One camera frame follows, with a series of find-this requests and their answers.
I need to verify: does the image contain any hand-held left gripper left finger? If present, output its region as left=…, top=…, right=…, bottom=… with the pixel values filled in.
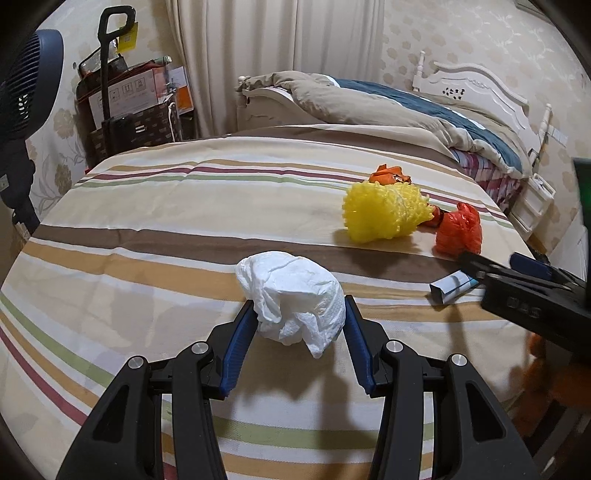
left=55, top=299, right=260, bottom=480

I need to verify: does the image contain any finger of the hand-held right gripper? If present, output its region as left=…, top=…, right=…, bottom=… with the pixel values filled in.
left=509, top=252, right=557, bottom=279
left=456, top=250, right=511, bottom=283

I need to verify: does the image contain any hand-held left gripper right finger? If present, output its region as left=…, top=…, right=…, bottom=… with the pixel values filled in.
left=344, top=294, right=542, bottom=480

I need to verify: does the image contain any white and teal carton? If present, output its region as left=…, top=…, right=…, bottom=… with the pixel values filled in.
left=429, top=271, right=484, bottom=306

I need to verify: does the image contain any white tissue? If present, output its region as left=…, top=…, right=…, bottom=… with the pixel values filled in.
left=235, top=251, right=346, bottom=359

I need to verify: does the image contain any person's right forearm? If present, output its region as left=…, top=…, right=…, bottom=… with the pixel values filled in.
left=512, top=331, right=591, bottom=428

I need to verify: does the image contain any red plastic bag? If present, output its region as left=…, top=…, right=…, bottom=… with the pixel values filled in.
left=433, top=200, right=484, bottom=257

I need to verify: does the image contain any white plastic drawer unit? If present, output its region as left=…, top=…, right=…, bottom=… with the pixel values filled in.
left=509, top=174, right=556, bottom=241

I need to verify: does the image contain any plaid bed sheet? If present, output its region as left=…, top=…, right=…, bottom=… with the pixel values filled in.
left=450, top=147, right=523, bottom=209

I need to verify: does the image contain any yellow foam net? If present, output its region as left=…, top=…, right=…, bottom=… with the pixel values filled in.
left=342, top=181, right=435, bottom=244

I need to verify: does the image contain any orange crumpled wrapper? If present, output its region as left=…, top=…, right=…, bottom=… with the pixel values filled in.
left=369, top=165, right=413, bottom=186

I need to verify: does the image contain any striped tablecloth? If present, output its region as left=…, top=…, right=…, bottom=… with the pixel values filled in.
left=0, top=124, right=583, bottom=480

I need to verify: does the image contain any white bed headboard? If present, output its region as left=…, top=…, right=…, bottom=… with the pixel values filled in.
left=412, top=52, right=553, bottom=168

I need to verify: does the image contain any beige and blue quilt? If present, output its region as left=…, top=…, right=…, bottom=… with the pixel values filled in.
left=239, top=70, right=537, bottom=179

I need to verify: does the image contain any white bed footboard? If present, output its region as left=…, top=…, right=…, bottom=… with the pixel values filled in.
left=235, top=75, right=326, bottom=136

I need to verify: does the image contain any orange and white box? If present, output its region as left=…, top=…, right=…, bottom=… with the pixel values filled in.
left=165, top=66, right=197, bottom=117

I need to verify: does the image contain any cardboard box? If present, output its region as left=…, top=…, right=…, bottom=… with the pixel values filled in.
left=76, top=65, right=168, bottom=131

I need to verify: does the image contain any cream curtain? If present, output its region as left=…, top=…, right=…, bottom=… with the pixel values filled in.
left=165, top=0, right=385, bottom=140

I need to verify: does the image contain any black hand trolley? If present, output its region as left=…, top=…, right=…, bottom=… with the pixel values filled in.
left=97, top=6, right=140, bottom=160

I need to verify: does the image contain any dark blue fan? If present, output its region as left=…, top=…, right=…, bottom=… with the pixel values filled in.
left=0, top=29, right=65, bottom=234

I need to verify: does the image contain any yellow tag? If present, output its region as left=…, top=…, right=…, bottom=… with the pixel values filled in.
left=117, top=23, right=140, bottom=55

